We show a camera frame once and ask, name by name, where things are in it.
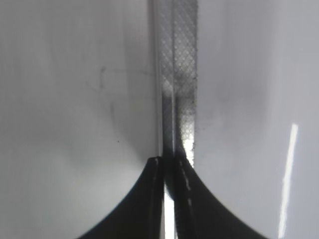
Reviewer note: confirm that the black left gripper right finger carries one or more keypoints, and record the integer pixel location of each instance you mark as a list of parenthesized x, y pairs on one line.
[(198, 213)]

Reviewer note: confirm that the white board with grey frame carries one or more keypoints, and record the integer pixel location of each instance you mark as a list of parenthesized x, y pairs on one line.
[(91, 89)]

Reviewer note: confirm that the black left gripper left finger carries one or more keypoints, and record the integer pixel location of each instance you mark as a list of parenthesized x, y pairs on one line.
[(138, 215)]

